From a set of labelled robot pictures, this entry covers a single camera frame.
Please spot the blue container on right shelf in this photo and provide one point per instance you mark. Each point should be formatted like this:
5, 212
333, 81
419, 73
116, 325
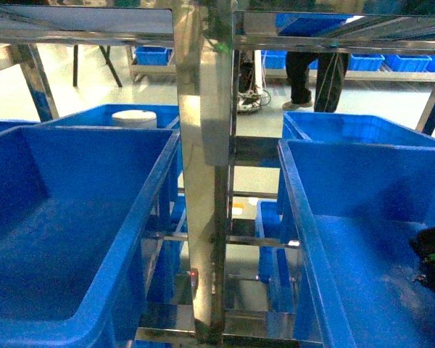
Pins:
354, 208

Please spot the steel shelf upright post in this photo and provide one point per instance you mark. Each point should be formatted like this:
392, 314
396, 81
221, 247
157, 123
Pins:
204, 65

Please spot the white round lid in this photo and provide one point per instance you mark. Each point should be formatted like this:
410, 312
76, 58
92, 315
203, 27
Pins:
132, 118

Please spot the green mushroom push button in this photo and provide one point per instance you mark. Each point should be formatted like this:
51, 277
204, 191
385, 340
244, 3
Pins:
423, 245

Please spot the blue container on left shelf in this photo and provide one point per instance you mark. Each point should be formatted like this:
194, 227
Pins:
75, 208

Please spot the blue container on shelf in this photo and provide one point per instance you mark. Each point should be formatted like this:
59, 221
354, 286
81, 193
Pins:
75, 208
354, 208

